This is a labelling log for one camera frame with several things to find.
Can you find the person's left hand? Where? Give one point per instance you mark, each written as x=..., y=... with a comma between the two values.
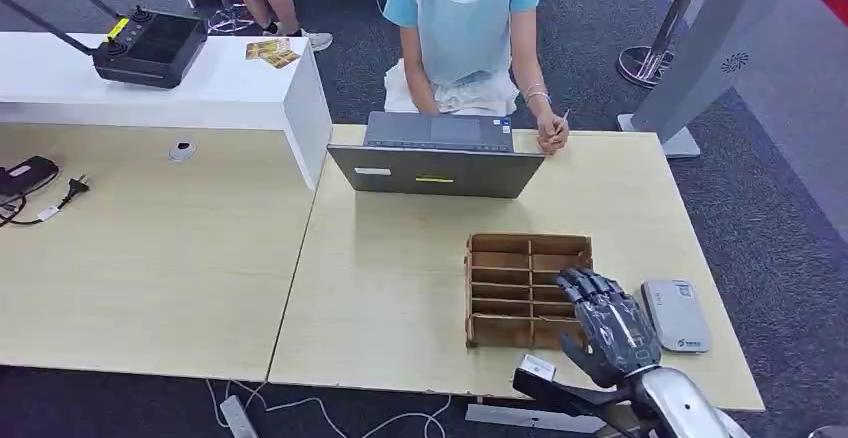
x=553, y=133

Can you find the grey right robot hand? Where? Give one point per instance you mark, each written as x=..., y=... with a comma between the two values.
x=616, y=336

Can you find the white flat card reader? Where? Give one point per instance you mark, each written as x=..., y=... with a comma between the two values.
x=676, y=316

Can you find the wooden card box with slots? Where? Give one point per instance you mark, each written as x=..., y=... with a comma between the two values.
x=513, y=289

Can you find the grey metal bar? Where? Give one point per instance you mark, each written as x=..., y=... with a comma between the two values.
x=533, y=419

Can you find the grey laptop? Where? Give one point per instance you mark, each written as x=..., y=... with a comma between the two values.
x=437, y=166

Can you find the seated person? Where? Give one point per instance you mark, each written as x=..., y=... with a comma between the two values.
x=464, y=31

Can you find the grey kiosk stand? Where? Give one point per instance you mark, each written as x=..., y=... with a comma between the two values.
x=722, y=44

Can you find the white raised counter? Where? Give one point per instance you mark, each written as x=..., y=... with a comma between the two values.
x=199, y=94

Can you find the round grey desk grommet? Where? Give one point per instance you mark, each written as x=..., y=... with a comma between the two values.
x=181, y=151

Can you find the white power strip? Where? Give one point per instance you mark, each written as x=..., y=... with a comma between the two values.
x=237, y=418

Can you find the black remote controller with antennas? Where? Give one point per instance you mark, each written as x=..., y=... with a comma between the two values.
x=149, y=47

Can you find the black power adapter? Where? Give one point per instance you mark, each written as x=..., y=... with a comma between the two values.
x=28, y=174

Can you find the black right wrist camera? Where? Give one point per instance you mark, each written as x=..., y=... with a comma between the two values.
x=570, y=392

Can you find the metal stanchion post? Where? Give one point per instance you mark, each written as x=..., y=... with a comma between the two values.
x=669, y=18

